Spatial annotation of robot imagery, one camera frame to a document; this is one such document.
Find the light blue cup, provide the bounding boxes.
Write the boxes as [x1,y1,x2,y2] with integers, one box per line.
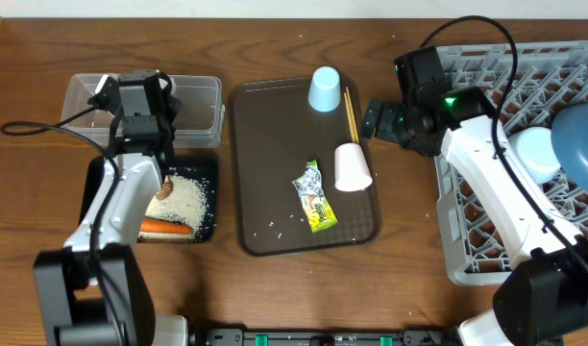
[307,66,341,112]

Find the white napkin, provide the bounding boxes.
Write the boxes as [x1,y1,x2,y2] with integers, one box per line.
[159,77,177,94]

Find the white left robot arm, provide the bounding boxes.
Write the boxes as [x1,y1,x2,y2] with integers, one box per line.
[34,70,193,345]

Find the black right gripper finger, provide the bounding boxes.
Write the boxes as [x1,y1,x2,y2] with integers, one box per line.
[376,103,402,144]
[361,100,383,139]

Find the clear plastic bin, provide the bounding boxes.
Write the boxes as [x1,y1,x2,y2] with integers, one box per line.
[61,73,225,149]

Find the brown food scrap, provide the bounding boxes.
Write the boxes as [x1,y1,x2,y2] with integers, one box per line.
[155,176,174,201]

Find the dark blue bowl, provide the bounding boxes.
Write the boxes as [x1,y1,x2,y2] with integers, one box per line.
[551,104,588,191]

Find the foil snack wrapper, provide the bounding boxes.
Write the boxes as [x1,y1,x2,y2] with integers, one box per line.
[292,161,325,198]

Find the black plastic tray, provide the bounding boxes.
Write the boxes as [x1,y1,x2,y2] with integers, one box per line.
[80,154,220,244]

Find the spilled rice grains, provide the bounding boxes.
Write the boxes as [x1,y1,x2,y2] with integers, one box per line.
[139,166,217,241]

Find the orange carrot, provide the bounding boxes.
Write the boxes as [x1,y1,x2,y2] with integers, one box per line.
[140,218,194,235]

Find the yellow green wrapper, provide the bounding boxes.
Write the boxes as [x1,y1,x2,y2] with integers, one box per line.
[302,196,338,233]

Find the brown serving tray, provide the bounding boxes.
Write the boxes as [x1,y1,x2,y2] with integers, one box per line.
[228,77,381,257]

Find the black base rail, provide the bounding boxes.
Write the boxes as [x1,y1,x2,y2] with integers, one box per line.
[196,328,461,346]

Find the pink cup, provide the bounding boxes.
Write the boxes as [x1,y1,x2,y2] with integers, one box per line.
[334,143,373,192]

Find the light blue small bowl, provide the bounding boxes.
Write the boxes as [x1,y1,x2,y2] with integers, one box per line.
[508,127,561,185]

